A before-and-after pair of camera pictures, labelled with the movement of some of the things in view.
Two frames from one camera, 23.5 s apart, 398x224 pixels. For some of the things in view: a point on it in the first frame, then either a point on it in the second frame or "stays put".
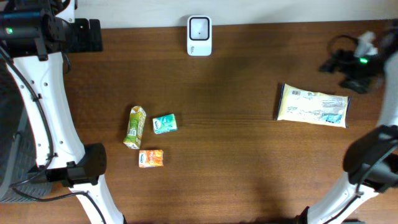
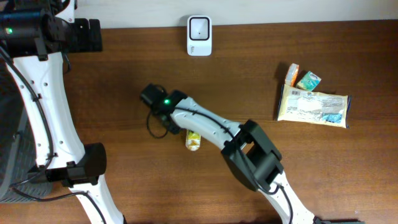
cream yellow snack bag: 300,105 stays put
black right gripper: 341,57 -> 174,129
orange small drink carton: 150,158 -> 292,75
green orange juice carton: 135,124 -> 193,140
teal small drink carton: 165,124 -> 310,81
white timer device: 199,35 stays put
